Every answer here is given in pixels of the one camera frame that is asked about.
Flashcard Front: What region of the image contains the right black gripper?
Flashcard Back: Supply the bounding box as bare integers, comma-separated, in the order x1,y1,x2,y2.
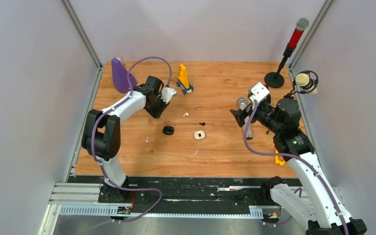
229,98,281,134

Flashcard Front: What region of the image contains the black earbud charging case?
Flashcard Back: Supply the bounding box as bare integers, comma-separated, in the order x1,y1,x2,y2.
162,126,175,135

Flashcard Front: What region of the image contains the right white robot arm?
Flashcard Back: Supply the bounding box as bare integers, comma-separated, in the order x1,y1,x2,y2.
230,97,367,235

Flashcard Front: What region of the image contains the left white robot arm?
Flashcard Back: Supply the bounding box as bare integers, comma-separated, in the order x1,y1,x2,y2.
81,76,177,202

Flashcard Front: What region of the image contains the white earbud charging case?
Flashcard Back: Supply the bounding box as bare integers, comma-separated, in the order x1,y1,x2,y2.
193,130,206,140

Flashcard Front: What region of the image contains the glitter silver microphone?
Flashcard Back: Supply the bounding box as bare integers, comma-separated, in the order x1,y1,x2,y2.
237,96,253,141

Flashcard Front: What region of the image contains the yellow blue toy car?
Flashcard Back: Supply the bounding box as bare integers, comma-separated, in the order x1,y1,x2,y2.
176,64,194,94

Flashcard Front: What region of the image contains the purple plastic wedge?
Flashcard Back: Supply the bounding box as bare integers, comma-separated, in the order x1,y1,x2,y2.
111,57,137,94

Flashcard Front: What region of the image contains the red microphone on stand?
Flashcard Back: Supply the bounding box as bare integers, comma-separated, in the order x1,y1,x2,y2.
264,18,309,88

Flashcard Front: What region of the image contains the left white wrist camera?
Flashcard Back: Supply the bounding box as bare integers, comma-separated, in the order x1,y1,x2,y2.
160,86,177,104

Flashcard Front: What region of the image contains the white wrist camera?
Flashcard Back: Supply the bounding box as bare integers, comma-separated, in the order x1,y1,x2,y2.
248,82,270,104
160,86,177,104

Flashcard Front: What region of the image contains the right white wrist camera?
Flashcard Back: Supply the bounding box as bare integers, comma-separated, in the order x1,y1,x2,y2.
248,82,270,104

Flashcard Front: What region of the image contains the yellow plastic handle tool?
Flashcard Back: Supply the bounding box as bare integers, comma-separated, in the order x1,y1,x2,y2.
274,150,286,166

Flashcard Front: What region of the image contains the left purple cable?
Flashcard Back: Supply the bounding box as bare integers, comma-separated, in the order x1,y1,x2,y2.
90,56,173,224

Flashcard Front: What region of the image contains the purple cable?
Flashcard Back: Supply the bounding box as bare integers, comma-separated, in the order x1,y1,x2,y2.
90,56,173,224
243,99,351,235

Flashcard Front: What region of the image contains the beige microphone shock mount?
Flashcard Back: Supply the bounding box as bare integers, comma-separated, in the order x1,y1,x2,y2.
284,70,319,99

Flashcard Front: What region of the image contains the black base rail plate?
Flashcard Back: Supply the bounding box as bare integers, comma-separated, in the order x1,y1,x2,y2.
67,176,281,216

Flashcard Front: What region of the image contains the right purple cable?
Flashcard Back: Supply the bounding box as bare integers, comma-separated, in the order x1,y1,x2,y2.
243,99,351,235

